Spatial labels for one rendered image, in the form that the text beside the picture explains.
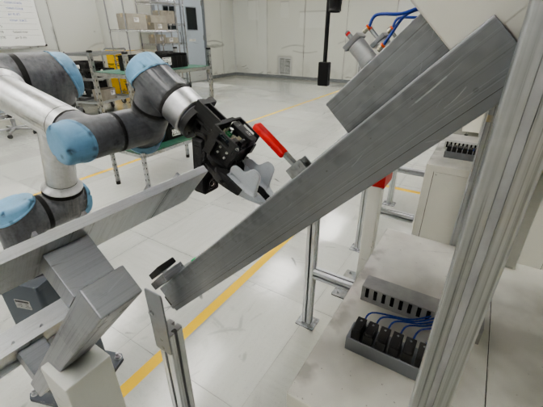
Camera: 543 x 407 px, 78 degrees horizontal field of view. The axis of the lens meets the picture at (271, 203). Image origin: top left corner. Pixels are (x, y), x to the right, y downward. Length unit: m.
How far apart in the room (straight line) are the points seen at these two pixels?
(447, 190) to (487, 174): 1.62
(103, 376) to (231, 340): 1.12
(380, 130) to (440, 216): 1.65
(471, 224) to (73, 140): 0.57
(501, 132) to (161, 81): 0.52
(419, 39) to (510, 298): 0.79
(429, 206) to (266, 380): 1.20
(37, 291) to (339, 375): 0.89
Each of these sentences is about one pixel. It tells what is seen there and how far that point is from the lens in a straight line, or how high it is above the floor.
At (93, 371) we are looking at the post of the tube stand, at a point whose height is 0.84.
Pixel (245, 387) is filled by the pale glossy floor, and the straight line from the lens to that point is 1.48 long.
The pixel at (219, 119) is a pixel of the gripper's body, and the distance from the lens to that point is 0.59.
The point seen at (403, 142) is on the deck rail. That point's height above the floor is 1.12.
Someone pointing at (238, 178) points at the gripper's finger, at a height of 0.99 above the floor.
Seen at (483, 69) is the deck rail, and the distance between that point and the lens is 0.35.
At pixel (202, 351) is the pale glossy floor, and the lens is 1.60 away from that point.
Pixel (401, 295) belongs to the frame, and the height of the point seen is 0.66.
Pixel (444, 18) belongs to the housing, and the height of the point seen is 1.23.
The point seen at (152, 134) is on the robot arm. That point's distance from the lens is 0.72.
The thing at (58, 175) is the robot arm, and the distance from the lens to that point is 1.18.
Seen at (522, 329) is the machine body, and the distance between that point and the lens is 0.99.
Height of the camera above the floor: 1.22
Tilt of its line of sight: 27 degrees down
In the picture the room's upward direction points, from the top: straight up
